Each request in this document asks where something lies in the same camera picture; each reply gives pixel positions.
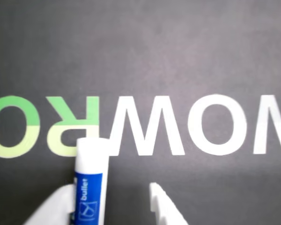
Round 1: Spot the dark grey WOWROBO mat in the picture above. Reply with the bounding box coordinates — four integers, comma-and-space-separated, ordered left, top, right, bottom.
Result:
0, 0, 281, 225

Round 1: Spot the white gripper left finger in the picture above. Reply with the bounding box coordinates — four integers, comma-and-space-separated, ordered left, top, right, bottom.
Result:
22, 184, 74, 225

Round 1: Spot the blue dry erase marker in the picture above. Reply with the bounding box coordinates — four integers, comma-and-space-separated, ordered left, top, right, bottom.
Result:
71, 137, 111, 225

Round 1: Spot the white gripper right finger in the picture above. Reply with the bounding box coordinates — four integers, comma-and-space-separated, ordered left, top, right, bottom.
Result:
149, 181, 187, 225

